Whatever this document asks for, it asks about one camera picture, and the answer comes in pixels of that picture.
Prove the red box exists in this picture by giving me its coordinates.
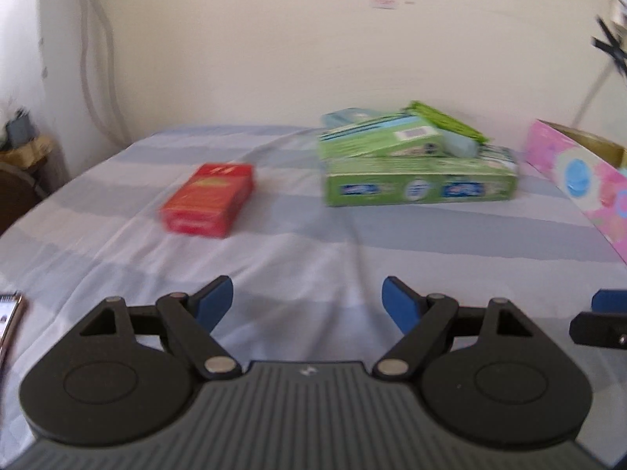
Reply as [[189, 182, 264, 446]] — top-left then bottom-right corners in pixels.
[[159, 163, 256, 239]]

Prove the dark wooden furniture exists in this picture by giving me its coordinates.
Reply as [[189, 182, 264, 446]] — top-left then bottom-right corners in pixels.
[[0, 161, 50, 236]]

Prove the medium green box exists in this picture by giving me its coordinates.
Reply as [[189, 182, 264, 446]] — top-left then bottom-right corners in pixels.
[[318, 112, 449, 160]]

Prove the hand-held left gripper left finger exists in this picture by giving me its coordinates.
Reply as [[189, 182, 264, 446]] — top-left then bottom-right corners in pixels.
[[78, 275, 242, 381]]

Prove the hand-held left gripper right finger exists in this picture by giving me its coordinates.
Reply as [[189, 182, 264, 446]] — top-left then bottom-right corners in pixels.
[[372, 276, 536, 380]]

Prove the large green box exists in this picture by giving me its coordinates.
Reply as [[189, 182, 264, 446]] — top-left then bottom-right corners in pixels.
[[324, 146, 520, 208]]

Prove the brown cardboard box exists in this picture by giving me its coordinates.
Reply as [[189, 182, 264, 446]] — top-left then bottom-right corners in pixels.
[[0, 136, 56, 170]]

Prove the teal fluffy item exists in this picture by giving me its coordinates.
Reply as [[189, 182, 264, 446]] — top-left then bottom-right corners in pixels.
[[441, 132, 480, 159]]

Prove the light blue packet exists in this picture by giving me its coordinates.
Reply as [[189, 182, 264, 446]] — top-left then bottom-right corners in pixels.
[[321, 107, 380, 129]]

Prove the grey object on cardboard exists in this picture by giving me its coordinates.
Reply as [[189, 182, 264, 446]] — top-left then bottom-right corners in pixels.
[[4, 109, 39, 148]]

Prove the grey wall cable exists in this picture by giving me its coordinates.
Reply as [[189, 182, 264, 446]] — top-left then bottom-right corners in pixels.
[[76, 0, 123, 143]]

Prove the pink tin box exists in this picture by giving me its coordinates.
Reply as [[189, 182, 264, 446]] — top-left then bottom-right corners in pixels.
[[523, 119, 627, 254]]

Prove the silver-edged phone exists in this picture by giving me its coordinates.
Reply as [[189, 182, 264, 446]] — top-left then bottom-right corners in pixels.
[[0, 292, 27, 369]]

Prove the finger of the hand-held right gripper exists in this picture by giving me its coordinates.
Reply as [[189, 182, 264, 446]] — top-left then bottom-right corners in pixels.
[[569, 289, 627, 352]]

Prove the green packet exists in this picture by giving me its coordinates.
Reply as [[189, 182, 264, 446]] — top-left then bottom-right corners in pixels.
[[402, 101, 488, 145]]

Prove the black tape cross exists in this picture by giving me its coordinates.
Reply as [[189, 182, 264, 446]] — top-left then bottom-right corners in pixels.
[[590, 14, 627, 78]]

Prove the grey power cable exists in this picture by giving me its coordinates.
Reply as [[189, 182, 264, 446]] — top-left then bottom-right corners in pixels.
[[572, 66, 611, 129]]

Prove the white wall cable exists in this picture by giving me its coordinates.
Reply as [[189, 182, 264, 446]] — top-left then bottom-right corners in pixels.
[[88, 0, 132, 142]]

